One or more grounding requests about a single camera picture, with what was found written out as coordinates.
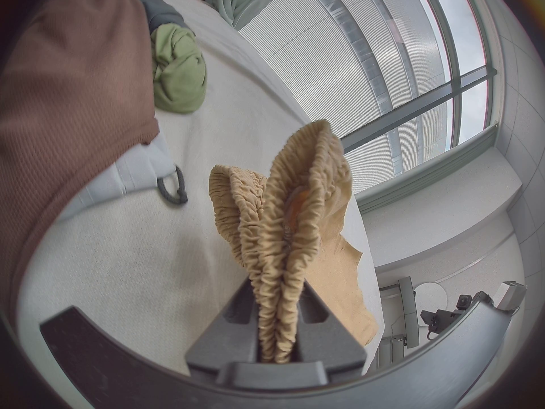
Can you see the green garment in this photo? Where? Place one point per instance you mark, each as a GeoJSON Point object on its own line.
{"type": "Point", "coordinates": [179, 75]}

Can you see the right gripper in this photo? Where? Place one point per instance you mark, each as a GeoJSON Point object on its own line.
{"type": "Point", "coordinates": [440, 318]}

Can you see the window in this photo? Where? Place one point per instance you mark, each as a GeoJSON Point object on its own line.
{"type": "Point", "coordinates": [362, 58]}

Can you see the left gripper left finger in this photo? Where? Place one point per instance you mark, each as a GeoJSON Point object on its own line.
{"type": "Point", "coordinates": [221, 347]}

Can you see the brown shorts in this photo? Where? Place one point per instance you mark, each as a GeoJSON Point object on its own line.
{"type": "Point", "coordinates": [76, 79]}

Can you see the tan shorts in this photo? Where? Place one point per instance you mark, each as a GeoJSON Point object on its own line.
{"type": "Point", "coordinates": [289, 211]}

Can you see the pale grey garment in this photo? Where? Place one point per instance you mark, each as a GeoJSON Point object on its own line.
{"type": "Point", "coordinates": [140, 168]}

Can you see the bed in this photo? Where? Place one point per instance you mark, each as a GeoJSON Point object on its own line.
{"type": "Point", "coordinates": [149, 249]}

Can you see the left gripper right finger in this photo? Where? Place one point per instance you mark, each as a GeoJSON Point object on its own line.
{"type": "Point", "coordinates": [332, 347]}

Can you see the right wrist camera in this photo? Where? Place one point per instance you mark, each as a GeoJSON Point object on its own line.
{"type": "Point", "coordinates": [464, 302]}

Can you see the black garment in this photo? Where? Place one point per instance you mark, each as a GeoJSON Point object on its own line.
{"type": "Point", "coordinates": [161, 11]}

